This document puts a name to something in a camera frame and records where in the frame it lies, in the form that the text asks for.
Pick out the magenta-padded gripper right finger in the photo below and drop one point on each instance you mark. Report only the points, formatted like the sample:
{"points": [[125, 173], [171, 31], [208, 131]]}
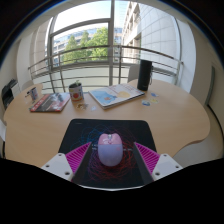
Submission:
{"points": [[165, 165]]}

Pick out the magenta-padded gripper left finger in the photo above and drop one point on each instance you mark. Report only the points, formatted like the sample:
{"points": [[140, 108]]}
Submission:
{"points": [[58, 165]]}

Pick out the pink and lilac computer mouse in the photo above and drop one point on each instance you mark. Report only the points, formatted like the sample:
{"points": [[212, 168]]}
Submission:
{"points": [[110, 150]]}

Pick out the black mouse pad with swirls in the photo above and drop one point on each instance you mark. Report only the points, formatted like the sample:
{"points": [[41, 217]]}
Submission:
{"points": [[80, 133]]}

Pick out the transparent sticker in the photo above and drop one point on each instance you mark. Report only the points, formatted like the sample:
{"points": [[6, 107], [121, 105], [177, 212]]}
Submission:
{"points": [[82, 106]]}

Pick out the red and blue magazine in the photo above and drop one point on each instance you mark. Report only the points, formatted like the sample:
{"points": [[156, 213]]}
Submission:
{"points": [[50, 102]]}

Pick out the white chair with wooden legs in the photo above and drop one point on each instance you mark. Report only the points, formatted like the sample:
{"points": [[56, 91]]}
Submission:
{"points": [[2, 133]]}

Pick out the printed tin can with plant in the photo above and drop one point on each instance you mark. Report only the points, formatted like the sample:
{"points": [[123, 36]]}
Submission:
{"points": [[76, 92]]}

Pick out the printed tin can with pens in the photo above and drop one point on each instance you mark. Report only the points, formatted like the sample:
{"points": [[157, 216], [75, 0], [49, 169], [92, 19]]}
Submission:
{"points": [[34, 94]]}

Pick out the open illustrated booklet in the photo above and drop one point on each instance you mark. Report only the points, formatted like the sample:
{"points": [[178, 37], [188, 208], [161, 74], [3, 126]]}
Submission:
{"points": [[115, 95]]}

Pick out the black printer on cabinet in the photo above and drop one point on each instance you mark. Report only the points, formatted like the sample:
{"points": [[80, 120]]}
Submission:
{"points": [[9, 93]]}

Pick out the black cylindrical speaker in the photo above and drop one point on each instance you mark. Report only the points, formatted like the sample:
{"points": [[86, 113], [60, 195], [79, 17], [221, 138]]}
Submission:
{"points": [[144, 75]]}

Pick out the grey metal railing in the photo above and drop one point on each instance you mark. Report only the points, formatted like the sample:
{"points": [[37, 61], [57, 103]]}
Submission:
{"points": [[90, 47]]}

